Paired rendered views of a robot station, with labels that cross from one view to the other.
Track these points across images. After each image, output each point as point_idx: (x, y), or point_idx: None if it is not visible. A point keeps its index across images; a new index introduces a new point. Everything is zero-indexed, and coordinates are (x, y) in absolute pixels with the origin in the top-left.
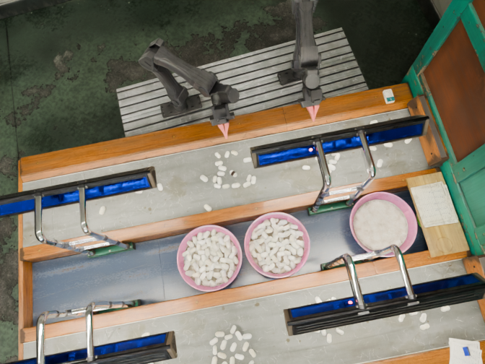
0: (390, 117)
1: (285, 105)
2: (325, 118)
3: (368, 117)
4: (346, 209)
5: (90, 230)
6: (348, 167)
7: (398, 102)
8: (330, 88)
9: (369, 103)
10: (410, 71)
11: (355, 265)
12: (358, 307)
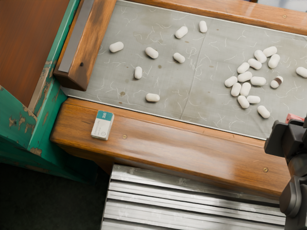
0: (119, 96)
1: (279, 222)
2: (235, 139)
3: (154, 112)
4: None
5: None
6: (230, 48)
7: (92, 109)
8: (176, 217)
9: (142, 129)
10: (36, 146)
11: None
12: None
